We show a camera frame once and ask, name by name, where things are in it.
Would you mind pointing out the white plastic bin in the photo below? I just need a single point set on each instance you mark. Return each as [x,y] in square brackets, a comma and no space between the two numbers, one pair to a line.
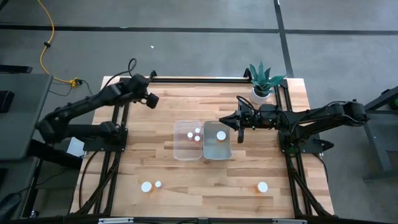
[217,152]

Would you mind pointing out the clear plastic bin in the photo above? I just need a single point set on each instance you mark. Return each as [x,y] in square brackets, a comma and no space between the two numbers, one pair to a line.
[188,152]

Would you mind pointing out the white paper sheet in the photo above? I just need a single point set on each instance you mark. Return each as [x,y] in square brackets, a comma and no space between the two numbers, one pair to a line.
[76,147]

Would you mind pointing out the grey side table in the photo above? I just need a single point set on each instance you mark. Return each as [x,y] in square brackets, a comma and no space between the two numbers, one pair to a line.
[25,118]

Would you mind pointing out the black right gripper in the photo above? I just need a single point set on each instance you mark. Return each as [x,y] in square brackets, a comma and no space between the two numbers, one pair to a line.
[250,119]

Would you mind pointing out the black flat bar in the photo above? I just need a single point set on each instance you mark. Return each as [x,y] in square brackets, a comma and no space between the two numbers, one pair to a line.
[15,69]

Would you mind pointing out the large white-capped pill bottle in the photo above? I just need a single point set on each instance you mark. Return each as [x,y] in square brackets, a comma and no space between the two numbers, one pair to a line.
[146,186]
[221,135]

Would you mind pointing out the white plant pot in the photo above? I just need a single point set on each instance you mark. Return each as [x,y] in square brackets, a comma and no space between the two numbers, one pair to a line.
[258,99]

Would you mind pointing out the silver metal bracket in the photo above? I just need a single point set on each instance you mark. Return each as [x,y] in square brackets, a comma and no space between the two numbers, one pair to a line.
[115,221]
[289,221]

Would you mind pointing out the black box-shaped object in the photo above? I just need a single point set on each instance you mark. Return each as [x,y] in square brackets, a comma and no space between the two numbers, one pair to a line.
[6,101]

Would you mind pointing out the white cap bottom right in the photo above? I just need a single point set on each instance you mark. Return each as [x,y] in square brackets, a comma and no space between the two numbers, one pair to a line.
[262,187]

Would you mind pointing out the small white-capped pill bottle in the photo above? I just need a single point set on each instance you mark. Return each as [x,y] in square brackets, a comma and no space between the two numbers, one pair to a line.
[158,183]
[197,130]
[197,138]
[190,135]

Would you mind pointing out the black aluminium rig frame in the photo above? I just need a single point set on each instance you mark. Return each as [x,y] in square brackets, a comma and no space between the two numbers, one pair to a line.
[199,80]

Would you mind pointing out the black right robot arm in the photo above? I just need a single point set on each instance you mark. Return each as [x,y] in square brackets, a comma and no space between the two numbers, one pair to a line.
[326,113]

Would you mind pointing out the green snake plant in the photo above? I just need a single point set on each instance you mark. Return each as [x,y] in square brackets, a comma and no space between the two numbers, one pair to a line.
[262,79]

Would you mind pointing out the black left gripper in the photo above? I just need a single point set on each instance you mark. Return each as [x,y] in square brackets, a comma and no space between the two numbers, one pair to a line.
[152,101]

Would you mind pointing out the small green object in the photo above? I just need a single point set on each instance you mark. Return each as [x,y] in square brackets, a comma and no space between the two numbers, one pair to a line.
[395,103]

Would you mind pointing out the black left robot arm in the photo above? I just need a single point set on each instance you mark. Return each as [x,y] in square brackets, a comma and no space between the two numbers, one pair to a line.
[90,101]

